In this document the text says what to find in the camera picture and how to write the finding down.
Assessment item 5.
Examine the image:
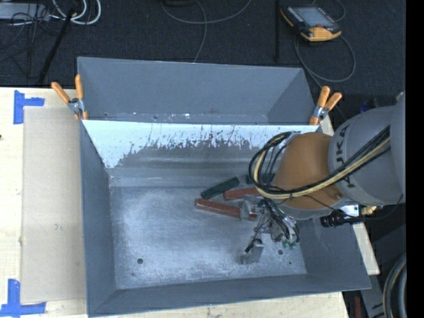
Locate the grey metal bin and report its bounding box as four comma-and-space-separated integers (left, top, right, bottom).
76, 56, 372, 317

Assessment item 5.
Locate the dark green flat block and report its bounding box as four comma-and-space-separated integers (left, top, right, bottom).
200, 176, 240, 200

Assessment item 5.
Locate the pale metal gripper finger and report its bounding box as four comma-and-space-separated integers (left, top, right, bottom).
238, 237, 265, 265
239, 199, 258, 222

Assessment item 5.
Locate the long red-brown flat block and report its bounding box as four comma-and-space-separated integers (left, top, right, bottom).
194, 197, 258, 222

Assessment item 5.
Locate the pale flat board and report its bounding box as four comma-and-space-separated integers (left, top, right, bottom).
19, 106, 88, 306

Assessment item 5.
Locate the short red-brown flat block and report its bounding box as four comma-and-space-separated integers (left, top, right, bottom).
222, 187, 262, 201

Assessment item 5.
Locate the black cylinder on white bracket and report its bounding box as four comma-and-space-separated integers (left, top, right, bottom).
319, 203, 376, 229

